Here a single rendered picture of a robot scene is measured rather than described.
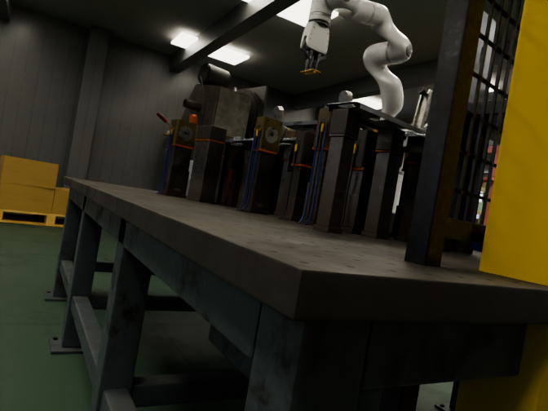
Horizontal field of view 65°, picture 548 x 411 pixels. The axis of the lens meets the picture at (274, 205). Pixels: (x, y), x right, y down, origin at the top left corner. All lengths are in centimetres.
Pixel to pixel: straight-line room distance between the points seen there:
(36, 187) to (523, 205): 576
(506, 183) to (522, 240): 8
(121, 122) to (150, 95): 76
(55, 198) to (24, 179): 41
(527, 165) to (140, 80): 832
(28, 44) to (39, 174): 314
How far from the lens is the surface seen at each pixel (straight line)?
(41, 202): 610
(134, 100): 866
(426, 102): 159
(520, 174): 65
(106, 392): 120
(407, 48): 203
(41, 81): 851
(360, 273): 36
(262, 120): 157
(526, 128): 67
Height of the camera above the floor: 74
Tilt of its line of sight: level
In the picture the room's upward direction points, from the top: 10 degrees clockwise
